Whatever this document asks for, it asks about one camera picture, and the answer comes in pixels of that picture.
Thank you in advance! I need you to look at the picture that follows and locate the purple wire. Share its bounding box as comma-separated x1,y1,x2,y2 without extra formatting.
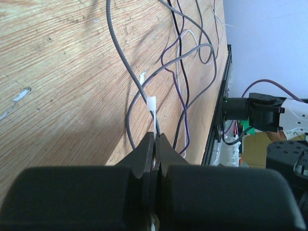
160,0,191,157

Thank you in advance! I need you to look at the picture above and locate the white wire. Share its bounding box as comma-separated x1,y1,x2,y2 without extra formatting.
175,0,239,159

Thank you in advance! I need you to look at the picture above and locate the black wire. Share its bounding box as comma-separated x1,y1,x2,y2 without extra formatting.
167,0,192,150

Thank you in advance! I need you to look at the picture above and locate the grey wire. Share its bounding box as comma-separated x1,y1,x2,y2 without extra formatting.
105,0,218,150

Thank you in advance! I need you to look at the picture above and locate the white zip tie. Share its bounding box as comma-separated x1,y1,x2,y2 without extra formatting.
146,96,157,138

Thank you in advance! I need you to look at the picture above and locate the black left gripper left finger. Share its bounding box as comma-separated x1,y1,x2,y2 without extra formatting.
0,132,155,231

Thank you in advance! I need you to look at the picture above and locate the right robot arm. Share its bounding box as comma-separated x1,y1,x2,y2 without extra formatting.
222,93,308,191

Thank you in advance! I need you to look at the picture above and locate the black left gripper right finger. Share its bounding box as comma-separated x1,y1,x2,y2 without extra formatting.
154,134,306,231

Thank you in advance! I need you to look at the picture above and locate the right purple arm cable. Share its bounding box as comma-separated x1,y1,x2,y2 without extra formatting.
223,78,308,135

